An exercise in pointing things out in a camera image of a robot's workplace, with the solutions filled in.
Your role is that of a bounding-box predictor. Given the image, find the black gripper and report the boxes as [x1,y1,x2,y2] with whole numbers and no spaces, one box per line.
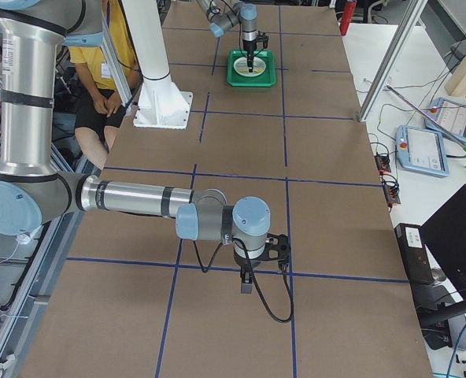
[242,39,257,72]
[234,252,261,295]

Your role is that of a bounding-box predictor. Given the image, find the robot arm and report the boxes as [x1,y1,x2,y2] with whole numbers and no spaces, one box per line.
[0,1,275,293]
[197,0,260,72]

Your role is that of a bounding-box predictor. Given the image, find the white round plate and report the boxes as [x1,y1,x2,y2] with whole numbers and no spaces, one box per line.
[233,57,267,78]

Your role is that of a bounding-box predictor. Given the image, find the green plastic tray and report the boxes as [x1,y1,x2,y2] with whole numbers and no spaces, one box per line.
[227,50,276,87]

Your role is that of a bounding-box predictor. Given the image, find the red cylinder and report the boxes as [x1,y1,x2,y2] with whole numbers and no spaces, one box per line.
[339,0,357,36]

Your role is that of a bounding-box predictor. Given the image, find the seated person yellow shirt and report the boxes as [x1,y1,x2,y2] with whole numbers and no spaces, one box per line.
[69,1,140,169]

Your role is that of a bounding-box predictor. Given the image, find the orange black usb hub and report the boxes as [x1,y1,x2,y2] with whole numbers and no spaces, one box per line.
[374,154,391,174]

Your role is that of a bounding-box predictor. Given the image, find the black desktop box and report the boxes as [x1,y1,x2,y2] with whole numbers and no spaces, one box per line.
[394,223,447,286]

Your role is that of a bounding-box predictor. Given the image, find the near teach pendant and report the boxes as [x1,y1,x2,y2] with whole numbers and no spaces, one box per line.
[396,125,449,177]

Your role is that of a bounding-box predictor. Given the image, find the teach pendant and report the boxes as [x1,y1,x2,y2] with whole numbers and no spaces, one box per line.
[396,125,449,177]
[427,98,466,142]

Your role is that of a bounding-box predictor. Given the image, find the black monitor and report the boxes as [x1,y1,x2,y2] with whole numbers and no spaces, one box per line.
[421,184,466,297]

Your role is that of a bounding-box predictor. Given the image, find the far teach pendant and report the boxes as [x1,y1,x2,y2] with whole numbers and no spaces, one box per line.
[427,98,466,142]

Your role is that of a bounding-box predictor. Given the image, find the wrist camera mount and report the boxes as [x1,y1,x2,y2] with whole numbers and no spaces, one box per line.
[256,31,269,50]
[264,233,291,272]

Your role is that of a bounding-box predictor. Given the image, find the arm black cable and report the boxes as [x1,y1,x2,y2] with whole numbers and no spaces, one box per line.
[191,235,295,324]

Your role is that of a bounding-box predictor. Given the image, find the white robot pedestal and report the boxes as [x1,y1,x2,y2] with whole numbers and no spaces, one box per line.
[122,0,193,130]

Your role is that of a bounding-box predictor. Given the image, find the aluminium frame post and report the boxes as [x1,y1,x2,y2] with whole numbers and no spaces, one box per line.
[358,0,428,122]

